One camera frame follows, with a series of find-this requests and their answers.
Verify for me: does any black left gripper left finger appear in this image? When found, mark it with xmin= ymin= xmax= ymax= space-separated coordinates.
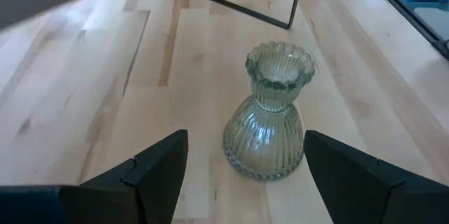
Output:
xmin=0 ymin=129 xmax=189 ymax=224

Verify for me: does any green glass candle holder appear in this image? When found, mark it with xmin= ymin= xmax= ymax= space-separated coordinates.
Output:
xmin=222 ymin=40 xmax=316 ymax=182

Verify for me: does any black metal table frame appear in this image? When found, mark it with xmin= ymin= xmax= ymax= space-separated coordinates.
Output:
xmin=359 ymin=0 xmax=449 ymax=60

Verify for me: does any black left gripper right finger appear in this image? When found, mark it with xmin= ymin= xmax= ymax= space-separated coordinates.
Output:
xmin=303 ymin=129 xmax=449 ymax=224

